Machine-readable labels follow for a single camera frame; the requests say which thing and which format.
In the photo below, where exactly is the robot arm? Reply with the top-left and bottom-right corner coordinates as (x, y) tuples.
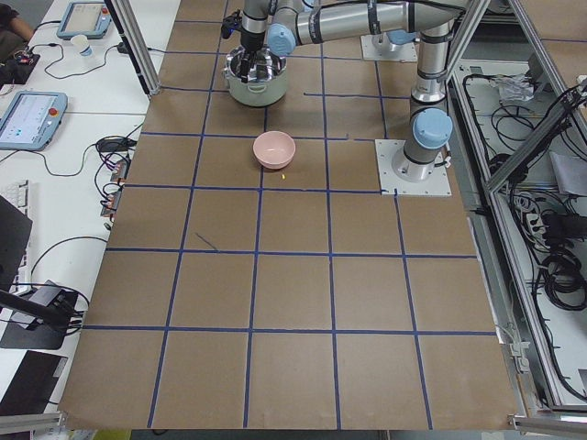
(221, 1), (472, 183)

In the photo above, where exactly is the black power adapter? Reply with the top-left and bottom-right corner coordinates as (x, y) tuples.
(95, 137), (137, 153)

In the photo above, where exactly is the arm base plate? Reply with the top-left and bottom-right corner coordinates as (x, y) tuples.
(360, 34), (417, 63)
(374, 139), (452, 197)

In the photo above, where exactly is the aluminium frame post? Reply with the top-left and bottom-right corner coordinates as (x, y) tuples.
(105, 0), (161, 97)

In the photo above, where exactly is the pale green electric pot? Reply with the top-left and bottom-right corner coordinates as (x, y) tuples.
(223, 46), (288, 107)

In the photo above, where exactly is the white keyboard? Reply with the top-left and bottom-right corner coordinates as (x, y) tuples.
(1, 180), (30, 216)

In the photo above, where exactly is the crumpled paper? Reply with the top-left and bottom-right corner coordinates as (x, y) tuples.
(489, 74), (535, 103)

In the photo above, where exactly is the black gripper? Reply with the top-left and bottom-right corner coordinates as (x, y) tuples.
(221, 11), (267, 83)

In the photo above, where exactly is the blue teach pendant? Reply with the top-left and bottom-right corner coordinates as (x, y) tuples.
(56, 1), (112, 40)
(0, 91), (68, 151)

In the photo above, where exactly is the paper cup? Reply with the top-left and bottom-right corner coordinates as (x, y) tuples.
(71, 34), (94, 58)

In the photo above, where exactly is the pink bowl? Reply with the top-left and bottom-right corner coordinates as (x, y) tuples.
(252, 131), (296, 170)

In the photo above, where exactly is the black cable bundle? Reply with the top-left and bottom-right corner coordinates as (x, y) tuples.
(526, 214), (587, 322)

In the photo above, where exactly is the black camera stand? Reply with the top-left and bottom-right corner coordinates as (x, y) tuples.
(1, 285), (79, 350)

